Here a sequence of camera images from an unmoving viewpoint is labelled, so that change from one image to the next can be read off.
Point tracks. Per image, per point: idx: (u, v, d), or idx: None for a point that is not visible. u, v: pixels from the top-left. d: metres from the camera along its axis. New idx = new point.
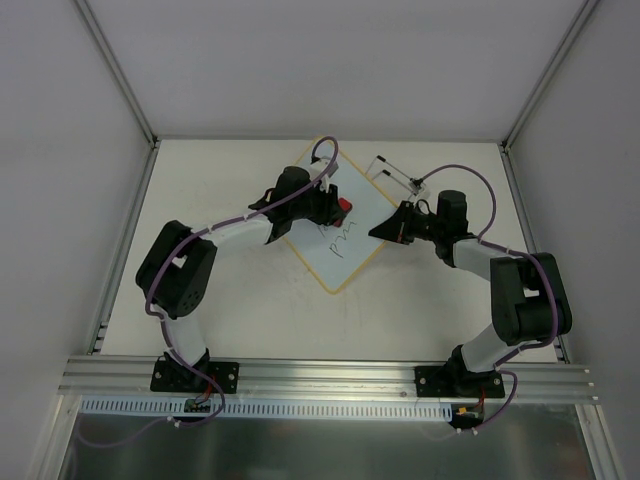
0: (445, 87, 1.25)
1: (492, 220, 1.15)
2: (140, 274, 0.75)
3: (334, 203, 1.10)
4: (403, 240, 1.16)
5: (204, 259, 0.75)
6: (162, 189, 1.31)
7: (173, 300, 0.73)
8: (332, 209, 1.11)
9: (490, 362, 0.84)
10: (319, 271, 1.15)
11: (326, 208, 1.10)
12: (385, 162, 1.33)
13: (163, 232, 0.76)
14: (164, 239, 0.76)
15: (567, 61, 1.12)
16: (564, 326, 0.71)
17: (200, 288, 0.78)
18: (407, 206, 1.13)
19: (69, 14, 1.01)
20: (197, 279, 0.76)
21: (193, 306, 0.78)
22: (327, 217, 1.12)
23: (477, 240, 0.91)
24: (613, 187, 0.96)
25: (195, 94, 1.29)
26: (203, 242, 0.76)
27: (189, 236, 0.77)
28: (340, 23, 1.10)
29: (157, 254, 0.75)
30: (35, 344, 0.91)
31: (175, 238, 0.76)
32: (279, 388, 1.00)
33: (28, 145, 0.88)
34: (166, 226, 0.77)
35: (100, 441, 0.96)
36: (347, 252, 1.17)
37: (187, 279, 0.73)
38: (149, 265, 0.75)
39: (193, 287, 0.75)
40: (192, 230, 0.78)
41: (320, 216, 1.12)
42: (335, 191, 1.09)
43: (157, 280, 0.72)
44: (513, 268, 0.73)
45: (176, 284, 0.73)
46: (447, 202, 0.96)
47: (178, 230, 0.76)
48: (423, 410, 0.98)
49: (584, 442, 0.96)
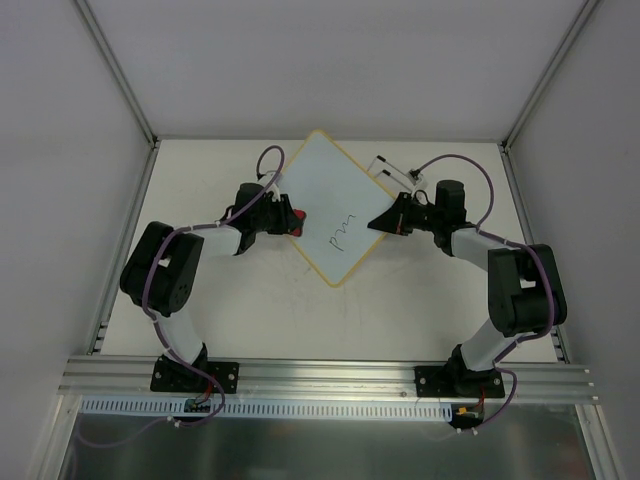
0: (445, 87, 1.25)
1: (488, 212, 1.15)
2: (124, 277, 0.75)
3: (289, 211, 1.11)
4: (402, 232, 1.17)
5: (189, 253, 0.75)
6: (163, 189, 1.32)
7: (165, 295, 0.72)
8: (289, 217, 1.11)
9: (489, 358, 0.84)
10: (320, 265, 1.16)
11: (283, 218, 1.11)
12: (385, 162, 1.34)
13: (145, 234, 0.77)
14: (146, 241, 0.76)
15: (565, 62, 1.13)
16: (560, 318, 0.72)
17: (189, 284, 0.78)
18: (405, 197, 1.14)
19: (68, 12, 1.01)
20: (185, 273, 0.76)
21: (183, 301, 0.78)
22: (286, 226, 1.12)
23: (475, 229, 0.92)
24: (613, 186, 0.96)
25: (196, 94, 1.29)
26: (186, 236, 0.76)
27: (171, 233, 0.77)
28: (340, 23, 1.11)
29: (141, 254, 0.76)
30: (36, 343, 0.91)
31: (158, 237, 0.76)
32: (279, 388, 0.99)
33: (29, 144, 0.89)
34: (147, 227, 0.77)
35: (101, 442, 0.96)
36: (347, 246, 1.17)
37: (177, 272, 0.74)
38: (135, 264, 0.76)
39: (183, 280, 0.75)
40: (172, 228, 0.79)
41: (279, 228, 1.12)
42: (286, 198, 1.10)
43: (149, 278, 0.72)
44: (511, 259, 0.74)
45: (166, 278, 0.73)
46: (447, 191, 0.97)
47: (159, 229, 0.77)
48: (423, 410, 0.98)
49: (585, 442, 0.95)
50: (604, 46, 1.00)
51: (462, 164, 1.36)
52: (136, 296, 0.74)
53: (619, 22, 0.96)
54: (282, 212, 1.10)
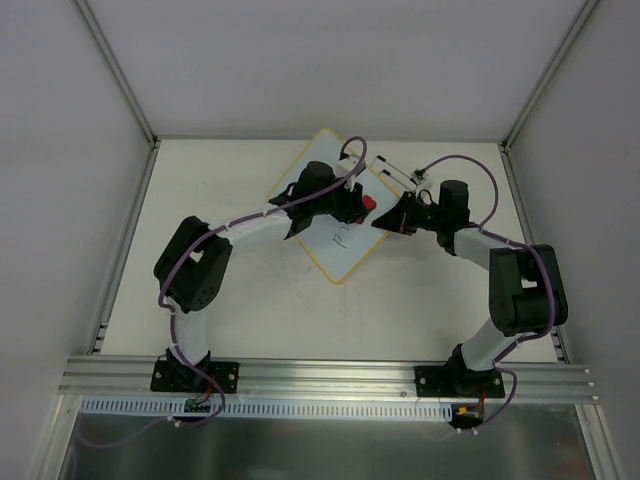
0: (445, 87, 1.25)
1: (493, 208, 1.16)
2: (158, 266, 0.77)
3: (358, 202, 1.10)
4: (406, 231, 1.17)
5: (218, 256, 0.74)
6: (162, 189, 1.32)
7: (187, 294, 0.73)
8: (355, 208, 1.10)
9: (490, 358, 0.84)
10: (322, 263, 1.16)
11: (349, 206, 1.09)
12: (386, 163, 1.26)
13: (181, 229, 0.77)
14: (181, 236, 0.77)
15: (565, 62, 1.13)
16: (560, 318, 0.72)
17: (216, 285, 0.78)
18: (409, 197, 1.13)
19: (68, 12, 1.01)
20: (214, 274, 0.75)
21: (209, 301, 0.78)
22: (348, 215, 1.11)
23: (478, 229, 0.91)
24: (614, 186, 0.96)
25: (196, 94, 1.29)
26: (219, 240, 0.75)
27: (207, 232, 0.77)
28: (341, 23, 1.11)
29: (175, 249, 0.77)
30: (36, 343, 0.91)
31: (192, 234, 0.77)
32: (279, 388, 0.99)
33: (28, 144, 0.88)
34: (184, 222, 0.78)
35: (101, 442, 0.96)
36: (349, 243, 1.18)
37: (203, 274, 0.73)
38: (167, 258, 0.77)
39: (208, 282, 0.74)
40: (209, 226, 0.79)
41: (342, 213, 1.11)
42: (360, 189, 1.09)
43: (173, 272, 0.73)
44: (512, 259, 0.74)
45: (192, 277, 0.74)
46: (451, 190, 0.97)
47: (195, 225, 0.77)
48: (423, 410, 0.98)
49: (585, 442, 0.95)
50: (604, 45, 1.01)
51: (463, 164, 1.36)
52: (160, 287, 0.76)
53: (619, 22, 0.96)
54: (350, 202, 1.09)
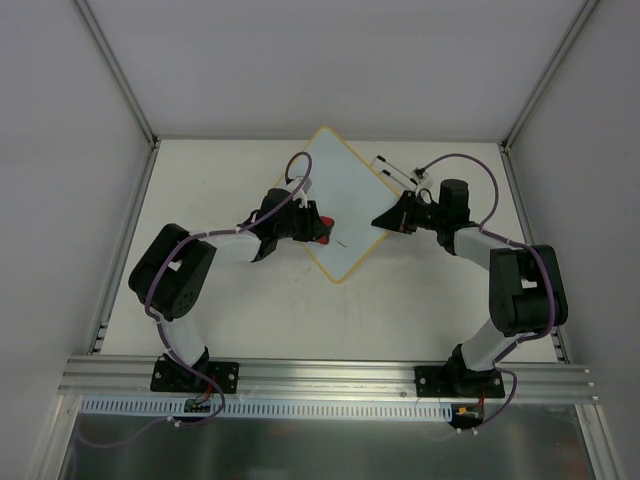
0: (445, 87, 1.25)
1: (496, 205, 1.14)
2: (134, 276, 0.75)
3: (316, 219, 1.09)
4: (405, 230, 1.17)
5: (202, 259, 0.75)
6: (162, 189, 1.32)
7: (168, 301, 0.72)
8: (315, 226, 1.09)
9: (489, 359, 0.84)
10: (323, 263, 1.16)
11: (309, 225, 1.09)
12: (385, 162, 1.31)
13: (160, 235, 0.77)
14: (161, 243, 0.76)
15: (565, 62, 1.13)
16: (560, 318, 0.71)
17: (195, 291, 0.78)
18: (409, 195, 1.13)
19: (68, 13, 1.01)
20: (193, 281, 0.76)
21: (188, 308, 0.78)
22: (311, 234, 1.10)
23: (478, 230, 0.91)
24: (613, 187, 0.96)
25: (196, 94, 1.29)
26: (200, 243, 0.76)
27: (187, 238, 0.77)
28: (341, 23, 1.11)
29: (153, 254, 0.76)
30: (37, 343, 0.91)
31: (172, 241, 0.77)
32: (279, 388, 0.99)
33: (27, 146, 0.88)
34: (163, 228, 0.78)
35: (101, 442, 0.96)
36: (350, 242, 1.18)
37: (185, 279, 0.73)
38: (145, 265, 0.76)
39: (189, 287, 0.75)
40: (188, 233, 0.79)
41: (304, 234, 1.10)
42: (314, 206, 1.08)
43: (156, 279, 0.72)
44: (512, 259, 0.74)
45: (173, 283, 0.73)
46: (450, 190, 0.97)
47: (172, 233, 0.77)
48: (423, 410, 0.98)
49: (585, 442, 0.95)
50: (604, 46, 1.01)
51: (463, 164, 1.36)
52: (143, 295, 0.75)
53: (620, 22, 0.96)
54: (308, 220, 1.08)
